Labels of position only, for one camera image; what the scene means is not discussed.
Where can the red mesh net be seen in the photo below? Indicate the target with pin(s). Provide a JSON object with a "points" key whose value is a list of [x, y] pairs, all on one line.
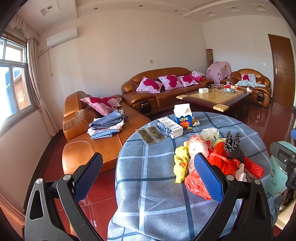
{"points": [[253, 169]]}

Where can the white translucent plastic bag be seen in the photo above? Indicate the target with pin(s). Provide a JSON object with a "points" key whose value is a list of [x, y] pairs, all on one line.
{"points": [[203, 143]]}

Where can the blue Look milk carton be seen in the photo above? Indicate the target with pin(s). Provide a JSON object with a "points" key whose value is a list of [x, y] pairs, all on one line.
{"points": [[183, 115]]}

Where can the pink floral pillow on chaise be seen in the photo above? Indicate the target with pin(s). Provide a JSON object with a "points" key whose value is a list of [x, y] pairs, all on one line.
{"points": [[104, 106]]}

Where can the white tissue box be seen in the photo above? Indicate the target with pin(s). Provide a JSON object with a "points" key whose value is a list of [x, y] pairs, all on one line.
{"points": [[203, 90]]}

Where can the clear snack packet pair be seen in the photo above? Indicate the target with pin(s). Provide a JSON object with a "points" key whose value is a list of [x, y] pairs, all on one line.
{"points": [[151, 135]]}

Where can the dark wood coffee table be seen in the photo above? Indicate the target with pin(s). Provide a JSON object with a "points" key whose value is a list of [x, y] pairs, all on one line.
{"points": [[235, 105]]}

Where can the light blue cloth on armchair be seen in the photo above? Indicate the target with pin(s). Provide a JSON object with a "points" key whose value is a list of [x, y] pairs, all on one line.
{"points": [[249, 80]]}

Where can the small brown white box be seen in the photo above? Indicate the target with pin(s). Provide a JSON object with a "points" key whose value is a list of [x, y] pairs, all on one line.
{"points": [[195, 122]]}

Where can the folded blue plaid cloths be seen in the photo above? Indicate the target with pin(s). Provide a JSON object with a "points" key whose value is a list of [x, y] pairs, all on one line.
{"points": [[107, 126]]}

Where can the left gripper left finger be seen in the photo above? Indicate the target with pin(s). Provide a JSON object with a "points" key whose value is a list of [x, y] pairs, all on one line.
{"points": [[42, 220]]}

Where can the pink cloth covered appliance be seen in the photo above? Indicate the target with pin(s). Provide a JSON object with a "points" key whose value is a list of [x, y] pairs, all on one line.
{"points": [[218, 71]]}

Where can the mint green trash bin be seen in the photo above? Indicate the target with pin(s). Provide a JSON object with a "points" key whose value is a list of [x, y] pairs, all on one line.
{"points": [[276, 183]]}

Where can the black spiky mesh item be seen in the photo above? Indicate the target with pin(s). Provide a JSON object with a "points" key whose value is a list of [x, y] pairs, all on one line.
{"points": [[232, 147]]}

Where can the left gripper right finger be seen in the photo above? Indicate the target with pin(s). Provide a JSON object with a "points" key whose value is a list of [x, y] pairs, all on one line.
{"points": [[253, 220]]}

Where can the window with frame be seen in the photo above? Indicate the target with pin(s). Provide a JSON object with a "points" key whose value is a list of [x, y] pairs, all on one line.
{"points": [[17, 95]]}

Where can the yellow plastic bag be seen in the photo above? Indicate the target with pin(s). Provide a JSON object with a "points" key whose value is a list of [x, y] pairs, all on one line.
{"points": [[181, 159]]}

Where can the white rectangular box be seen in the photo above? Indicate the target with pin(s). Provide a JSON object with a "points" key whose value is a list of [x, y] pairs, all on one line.
{"points": [[169, 127]]}

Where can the pink floral pillow middle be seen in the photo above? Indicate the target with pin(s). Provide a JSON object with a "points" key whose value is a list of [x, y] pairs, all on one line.
{"points": [[170, 82]]}

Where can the white wall air conditioner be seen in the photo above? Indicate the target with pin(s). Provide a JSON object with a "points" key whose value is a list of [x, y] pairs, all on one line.
{"points": [[62, 37]]}

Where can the red plastic bag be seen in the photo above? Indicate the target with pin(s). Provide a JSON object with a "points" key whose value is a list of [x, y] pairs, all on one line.
{"points": [[207, 179]]}

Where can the tall patterned floor lamp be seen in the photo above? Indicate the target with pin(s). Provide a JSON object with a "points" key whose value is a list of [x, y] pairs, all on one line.
{"points": [[209, 53]]}

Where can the brown leather armchair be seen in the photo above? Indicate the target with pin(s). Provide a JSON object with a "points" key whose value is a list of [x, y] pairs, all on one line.
{"points": [[259, 95]]}

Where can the pink floral pillow right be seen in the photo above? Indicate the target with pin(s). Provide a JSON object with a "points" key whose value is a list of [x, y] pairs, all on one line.
{"points": [[186, 80]]}

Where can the brown wooden door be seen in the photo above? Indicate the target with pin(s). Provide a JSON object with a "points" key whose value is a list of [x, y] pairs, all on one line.
{"points": [[283, 70]]}

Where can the pink floral pillow left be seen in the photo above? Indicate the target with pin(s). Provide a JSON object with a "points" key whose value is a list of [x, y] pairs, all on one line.
{"points": [[149, 85]]}

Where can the folded pink blanket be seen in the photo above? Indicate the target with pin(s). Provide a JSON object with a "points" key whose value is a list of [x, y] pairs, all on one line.
{"points": [[197, 76]]}

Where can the beige curtain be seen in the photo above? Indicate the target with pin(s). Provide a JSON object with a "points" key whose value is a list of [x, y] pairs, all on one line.
{"points": [[33, 40]]}

